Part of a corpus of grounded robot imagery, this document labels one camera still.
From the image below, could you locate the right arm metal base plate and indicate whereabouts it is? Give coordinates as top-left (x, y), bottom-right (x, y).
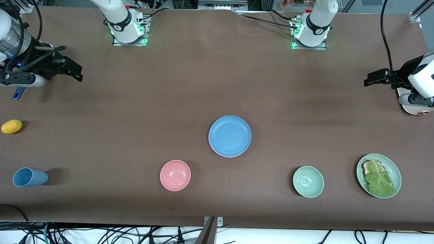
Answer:
top-left (113, 15), bottom-right (150, 46)

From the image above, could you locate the small green bowl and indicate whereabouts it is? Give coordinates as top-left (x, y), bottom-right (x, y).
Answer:
top-left (293, 166), bottom-right (324, 198)

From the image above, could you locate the metal mount bracket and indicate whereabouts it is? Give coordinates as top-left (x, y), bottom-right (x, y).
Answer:
top-left (203, 216), bottom-right (224, 227)

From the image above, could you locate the blue cup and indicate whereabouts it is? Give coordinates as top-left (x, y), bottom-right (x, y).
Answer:
top-left (13, 167), bottom-right (49, 187)

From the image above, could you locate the metal rail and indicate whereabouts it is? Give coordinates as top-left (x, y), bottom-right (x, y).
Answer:
top-left (198, 0), bottom-right (249, 12)

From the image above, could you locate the thick black floor cable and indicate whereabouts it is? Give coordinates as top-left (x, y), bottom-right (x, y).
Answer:
top-left (0, 203), bottom-right (33, 244)

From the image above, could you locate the black base cable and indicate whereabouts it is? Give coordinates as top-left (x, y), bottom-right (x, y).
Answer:
top-left (270, 9), bottom-right (299, 21)
top-left (137, 8), bottom-right (168, 26)
top-left (237, 14), bottom-right (299, 31)

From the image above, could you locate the yellow lemon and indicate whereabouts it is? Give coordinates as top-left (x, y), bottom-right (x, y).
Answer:
top-left (1, 119), bottom-right (23, 135)

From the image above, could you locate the dark mount bar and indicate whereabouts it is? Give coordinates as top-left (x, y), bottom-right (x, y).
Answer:
top-left (195, 217), bottom-right (217, 244)

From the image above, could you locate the colourful box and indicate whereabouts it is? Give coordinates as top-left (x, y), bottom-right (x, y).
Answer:
top-left (280, 0), bottom-right (317, 9)

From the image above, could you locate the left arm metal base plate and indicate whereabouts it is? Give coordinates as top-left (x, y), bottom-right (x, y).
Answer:
top-left (290, 17), bottom-right (328, 50)

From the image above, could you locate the brown table cover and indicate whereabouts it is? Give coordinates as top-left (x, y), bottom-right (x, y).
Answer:
top-left (0, 5), bottom-right (434, 231)

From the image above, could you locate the aluminium frame post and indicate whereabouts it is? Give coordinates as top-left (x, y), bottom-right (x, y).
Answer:
top-left (14, 4), bottom-right (35, 21)
top-left (409, 0), bottom-right (434, 23)

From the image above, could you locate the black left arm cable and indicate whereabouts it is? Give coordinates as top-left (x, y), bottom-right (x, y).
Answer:
top-left (381, 0), bottom-right (397, 74)

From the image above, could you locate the pink plate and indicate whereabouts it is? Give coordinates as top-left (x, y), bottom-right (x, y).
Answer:
top-left (209, 141), bottom-right (246, 159)

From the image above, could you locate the beige toaster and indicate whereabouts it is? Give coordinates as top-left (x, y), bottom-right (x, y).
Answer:
top-left (397, 87), bottom-right (434, 116)

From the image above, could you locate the green lettuce leaf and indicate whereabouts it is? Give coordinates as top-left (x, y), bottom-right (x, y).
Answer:
top-left (364, 158), bottom-right (396, 198)

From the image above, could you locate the toasted bread slice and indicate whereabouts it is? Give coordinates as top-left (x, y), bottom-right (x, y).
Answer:
top-left (361, 160), bottom-right (387, 178)

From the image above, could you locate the green plate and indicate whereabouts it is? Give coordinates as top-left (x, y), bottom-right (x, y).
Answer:
top-left (356, 154), bottom-right (402, 199)

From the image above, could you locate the blue plate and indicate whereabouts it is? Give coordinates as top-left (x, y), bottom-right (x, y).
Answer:
top-left (208, 116), bottom-right (252, 157)

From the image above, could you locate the small pink bowl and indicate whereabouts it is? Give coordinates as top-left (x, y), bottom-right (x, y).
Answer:
top-left (160, 160), bottom-right (191, 192)

